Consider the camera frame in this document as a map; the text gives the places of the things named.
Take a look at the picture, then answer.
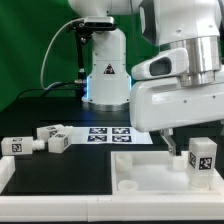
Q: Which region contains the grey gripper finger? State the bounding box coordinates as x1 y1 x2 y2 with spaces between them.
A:
160 128 176 156

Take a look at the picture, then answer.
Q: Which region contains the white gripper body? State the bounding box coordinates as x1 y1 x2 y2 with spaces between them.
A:
130 78 224 132

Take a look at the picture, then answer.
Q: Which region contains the white square table top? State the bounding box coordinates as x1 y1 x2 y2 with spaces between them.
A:
111 151 224 195

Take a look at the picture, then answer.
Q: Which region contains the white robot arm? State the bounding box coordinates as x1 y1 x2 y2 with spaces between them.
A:
68 0 224 132

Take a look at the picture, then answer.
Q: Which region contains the white U-shaped fence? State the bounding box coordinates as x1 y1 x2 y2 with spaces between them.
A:
0 156 224 222

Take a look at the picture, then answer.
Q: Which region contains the white paper marker sheet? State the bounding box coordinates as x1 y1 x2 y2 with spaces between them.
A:
72 127 152 144

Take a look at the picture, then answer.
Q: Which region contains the green backdrop curtain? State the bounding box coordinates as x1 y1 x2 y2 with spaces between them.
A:
0 0 224 113

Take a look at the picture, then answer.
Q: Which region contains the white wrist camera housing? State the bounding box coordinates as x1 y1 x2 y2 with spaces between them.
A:
131 48 189 80

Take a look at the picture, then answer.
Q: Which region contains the black camera stand pole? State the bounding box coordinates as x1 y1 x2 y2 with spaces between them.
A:
67 22 92 98

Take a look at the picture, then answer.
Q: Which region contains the grey camera on stand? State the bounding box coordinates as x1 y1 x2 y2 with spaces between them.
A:
84 16 114 30

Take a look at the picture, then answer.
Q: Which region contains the black cable on table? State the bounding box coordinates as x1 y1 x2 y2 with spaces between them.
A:
15 79 87 100

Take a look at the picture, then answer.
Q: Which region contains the grey camera cable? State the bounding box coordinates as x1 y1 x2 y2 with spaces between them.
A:
39 17 85 91

